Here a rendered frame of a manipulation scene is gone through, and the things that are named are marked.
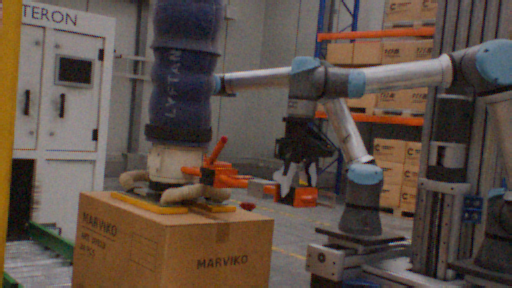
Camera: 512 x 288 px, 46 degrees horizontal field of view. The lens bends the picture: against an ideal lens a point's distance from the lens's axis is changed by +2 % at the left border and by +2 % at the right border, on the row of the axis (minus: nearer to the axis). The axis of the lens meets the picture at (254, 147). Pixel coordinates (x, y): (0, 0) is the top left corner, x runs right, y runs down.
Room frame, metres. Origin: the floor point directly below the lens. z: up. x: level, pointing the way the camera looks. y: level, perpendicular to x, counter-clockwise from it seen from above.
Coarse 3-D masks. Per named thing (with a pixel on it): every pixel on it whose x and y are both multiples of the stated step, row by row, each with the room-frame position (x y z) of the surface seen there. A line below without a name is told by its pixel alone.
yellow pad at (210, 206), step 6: (204, 198) 1.98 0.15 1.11; (210, 198) 1.97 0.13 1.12; (192, 204) 1.96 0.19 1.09; (198, 204) 1.94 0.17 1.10; (204, 204) 1.92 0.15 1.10; (210, 204) 1.91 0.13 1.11; (216, 204) 1.92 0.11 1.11; (222, 204) 1.93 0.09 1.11; (228, 204) 1.95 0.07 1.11; (210, 210) 1.88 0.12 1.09; (216, 210) 1.89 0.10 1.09; (222, 210) 1.90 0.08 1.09; (228, 210) 1.92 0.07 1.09; (234, 210) 1.93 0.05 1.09
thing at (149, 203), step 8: (112, 192) 2.01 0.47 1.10; (120, 192) 1.99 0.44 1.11; (128, 192) 1.99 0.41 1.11; (120, 200) 1.96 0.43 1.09; (128, 200) 1.91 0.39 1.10; (136, 200) 1.88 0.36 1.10; (144, 200) 1.86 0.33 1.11; (152, 200) 1.87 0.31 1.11; (144, 208) 1.83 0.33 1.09; (152, 208) 1.79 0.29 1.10; (160, 208) 1.76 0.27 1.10; (168, 208) 1.78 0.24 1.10; (176, 208) 1.79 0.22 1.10; (184, 208) 1.81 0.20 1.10
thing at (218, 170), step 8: (200, 168) 1.78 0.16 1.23; (208, 168) 1.75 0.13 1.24; (216, 168) 1.73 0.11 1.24; (224, 168) 1.75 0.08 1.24; (200, 176) 1.79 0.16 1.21; (208, 176) 1.76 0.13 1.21; (216, 176) 1.73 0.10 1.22; (208, 184) 1.74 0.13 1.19; (216, 184) 1.73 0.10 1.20; (224, 184) 1.75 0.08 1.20
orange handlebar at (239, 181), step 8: (216, 160) 2.24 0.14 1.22; (184, 168) 1.88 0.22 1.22; (192, 168) 1.86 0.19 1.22; (224, 176) 1.72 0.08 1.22; (232, 176) 1.68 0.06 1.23; (240, 176) 1.70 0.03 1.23; (232, 184) 1.69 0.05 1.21; (240, 184) 1.65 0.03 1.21; (272, 192) 1.54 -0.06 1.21; (304, 200) 1.46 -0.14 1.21; (312, 200) 1.47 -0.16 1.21
